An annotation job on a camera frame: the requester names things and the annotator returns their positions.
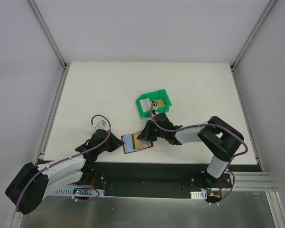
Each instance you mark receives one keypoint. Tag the right aluminium frame post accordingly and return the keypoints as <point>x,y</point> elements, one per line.
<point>254,32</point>

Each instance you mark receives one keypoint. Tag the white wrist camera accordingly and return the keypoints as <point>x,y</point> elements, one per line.
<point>154,107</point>
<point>100,125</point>

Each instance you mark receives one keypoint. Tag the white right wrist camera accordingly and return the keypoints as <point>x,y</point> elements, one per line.
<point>154,107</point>

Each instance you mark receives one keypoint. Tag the green plastic bin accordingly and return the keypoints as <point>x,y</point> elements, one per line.
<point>158,94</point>

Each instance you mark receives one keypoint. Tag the white cable duct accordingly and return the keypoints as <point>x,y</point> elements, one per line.
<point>197,195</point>
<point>77,192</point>

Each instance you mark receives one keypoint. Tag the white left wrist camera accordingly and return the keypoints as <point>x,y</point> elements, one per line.
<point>100,125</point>

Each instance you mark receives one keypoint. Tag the right white cable duct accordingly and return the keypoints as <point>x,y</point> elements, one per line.
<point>197,195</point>

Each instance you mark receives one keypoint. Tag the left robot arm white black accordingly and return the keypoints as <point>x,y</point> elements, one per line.
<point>33,183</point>

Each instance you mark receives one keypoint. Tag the aluminium frame post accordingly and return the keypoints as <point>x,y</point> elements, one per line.
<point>47,33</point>
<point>254,32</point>

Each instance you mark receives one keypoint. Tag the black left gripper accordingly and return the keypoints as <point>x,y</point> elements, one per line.
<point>111,143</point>

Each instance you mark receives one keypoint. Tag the left white cable duct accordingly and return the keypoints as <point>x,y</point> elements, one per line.
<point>77,192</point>

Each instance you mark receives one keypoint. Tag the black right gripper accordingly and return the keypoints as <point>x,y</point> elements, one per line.
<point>150,130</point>

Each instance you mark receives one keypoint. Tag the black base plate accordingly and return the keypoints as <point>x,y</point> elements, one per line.
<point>150,180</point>

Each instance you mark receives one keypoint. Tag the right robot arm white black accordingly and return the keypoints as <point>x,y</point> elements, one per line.
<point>218,136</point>

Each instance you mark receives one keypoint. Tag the gold card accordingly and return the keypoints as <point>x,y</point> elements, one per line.
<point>138,144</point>
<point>160,102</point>

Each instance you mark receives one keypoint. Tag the red leather card holder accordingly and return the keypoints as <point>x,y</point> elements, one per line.
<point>127,148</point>

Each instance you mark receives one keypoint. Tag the left aluminium frame post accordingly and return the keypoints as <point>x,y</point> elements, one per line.
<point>47,33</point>

